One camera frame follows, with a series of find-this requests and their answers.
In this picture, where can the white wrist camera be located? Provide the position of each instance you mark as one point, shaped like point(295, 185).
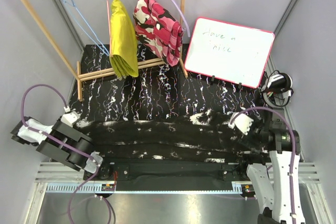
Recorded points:
point(70, 118)
point(241, 122)

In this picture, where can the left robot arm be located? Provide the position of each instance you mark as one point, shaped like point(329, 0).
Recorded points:
point(59, 142)

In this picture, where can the blue wire hanger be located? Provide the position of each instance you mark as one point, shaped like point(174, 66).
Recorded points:
point(82, 23)

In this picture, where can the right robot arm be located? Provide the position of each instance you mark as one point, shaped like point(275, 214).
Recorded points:
point(278, 200)

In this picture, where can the pink framed whiteboard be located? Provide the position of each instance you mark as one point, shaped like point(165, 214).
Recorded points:
point(229, 52)

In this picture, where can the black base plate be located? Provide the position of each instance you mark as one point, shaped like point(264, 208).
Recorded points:
point(164, 175)

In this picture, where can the pink camouflage trousers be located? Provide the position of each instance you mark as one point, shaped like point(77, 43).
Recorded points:
point(157, 29)

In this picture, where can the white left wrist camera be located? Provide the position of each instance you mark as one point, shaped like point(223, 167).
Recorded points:
point(70, 118)

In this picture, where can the black white patterned trousers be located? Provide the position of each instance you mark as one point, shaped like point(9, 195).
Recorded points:
point(202, 137)

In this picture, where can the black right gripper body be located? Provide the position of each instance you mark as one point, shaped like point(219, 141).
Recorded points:
point(256, 133)

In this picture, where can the aluminium rail frame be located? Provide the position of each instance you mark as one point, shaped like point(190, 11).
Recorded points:
point(58, 178)

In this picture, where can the black headphones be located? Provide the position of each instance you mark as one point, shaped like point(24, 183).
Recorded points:
point(278, 83)

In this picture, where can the yellow-green folded garment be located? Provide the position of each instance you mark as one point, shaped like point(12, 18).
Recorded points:
point(124, 44)

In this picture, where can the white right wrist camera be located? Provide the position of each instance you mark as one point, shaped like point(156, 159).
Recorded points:
point(241, 122)

